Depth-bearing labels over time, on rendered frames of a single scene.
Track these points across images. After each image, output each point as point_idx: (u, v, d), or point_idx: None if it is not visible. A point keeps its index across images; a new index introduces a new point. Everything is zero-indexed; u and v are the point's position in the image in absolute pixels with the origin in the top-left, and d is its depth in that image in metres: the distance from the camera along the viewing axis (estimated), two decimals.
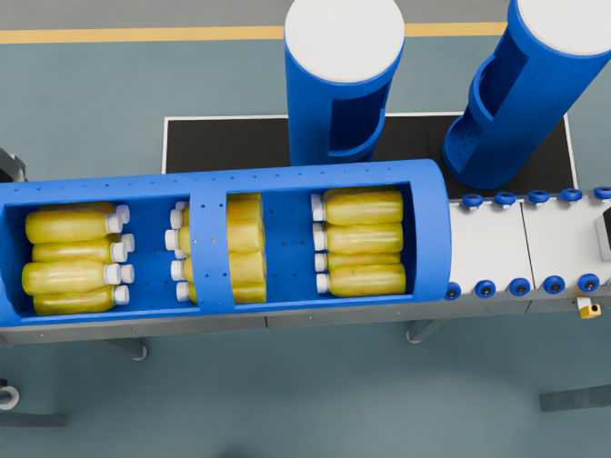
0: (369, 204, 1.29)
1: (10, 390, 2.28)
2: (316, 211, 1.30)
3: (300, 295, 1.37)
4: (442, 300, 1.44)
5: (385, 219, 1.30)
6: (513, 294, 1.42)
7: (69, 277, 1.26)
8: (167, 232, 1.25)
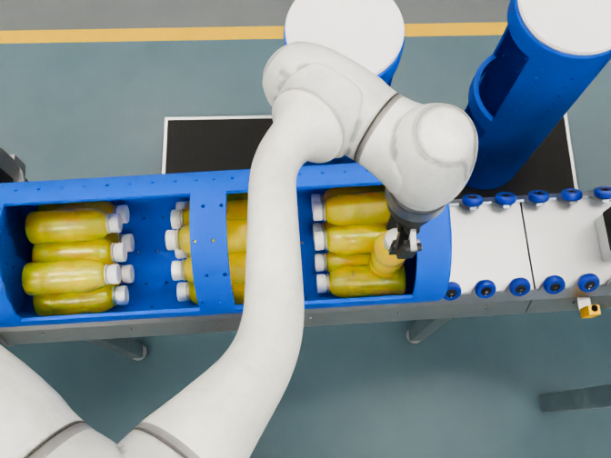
0: (369, 204, 1.29)
1: None
2: (316, 211, 1.30)
3: None
4: (442, 300, 1.44)
5: (385, 219, 1.30)
6: (513, 294, 1.42)
7: (69, 277, 1.26)
8: (167, 232, 1.25)
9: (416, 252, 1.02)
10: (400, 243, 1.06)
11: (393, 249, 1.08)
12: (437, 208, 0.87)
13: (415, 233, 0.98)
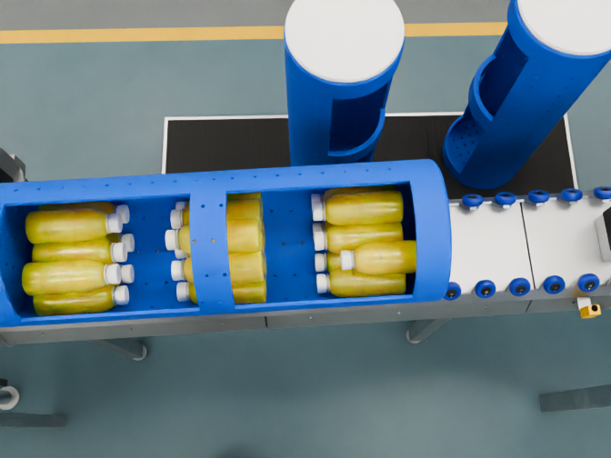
0: (369, 204, 1.29)
1: (10, 390, 2.28)
2: (316, 211, 1.30)
3: (300, 295, 1.37)
4: (442, 300, 1.44)
5: (385, 219, 1.30)
6: (513, 294, 1.42)
7: (69, 277, 1.26)
8: (167, 232, 1.25)
9: None
10: None
11: None
12: None
13: None
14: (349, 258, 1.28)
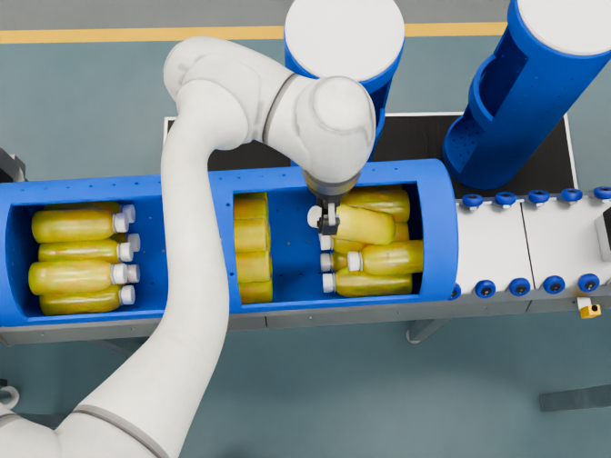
0: (375, 203, 1.29)
1: (10, 390, 2.28)
2: None
3: (306, 295, 1.37)
4: (442, 300, 1.44)
5: (392, 218, 1.30)
6: (513, 294, 1.42)
7: (75, 277, 1.26)
8: None
9: (337, 227, 1.06)
10: None
11: (318, 226, 1.11)
12: (346, 180, 0.91)
13: (334, 207, 1.01)
14: (356, 259, 1.28)
